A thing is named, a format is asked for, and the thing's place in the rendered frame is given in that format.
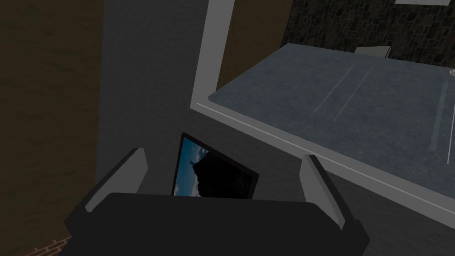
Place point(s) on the black framed sky picture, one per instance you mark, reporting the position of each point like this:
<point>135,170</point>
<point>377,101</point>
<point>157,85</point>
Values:
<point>213,172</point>

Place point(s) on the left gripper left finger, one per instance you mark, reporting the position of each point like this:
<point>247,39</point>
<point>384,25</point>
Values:
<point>122,176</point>

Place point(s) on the white framed window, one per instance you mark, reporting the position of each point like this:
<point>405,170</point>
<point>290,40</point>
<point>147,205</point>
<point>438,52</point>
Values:
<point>320,106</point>

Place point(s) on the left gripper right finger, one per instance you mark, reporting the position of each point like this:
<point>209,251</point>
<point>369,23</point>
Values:
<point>320,188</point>

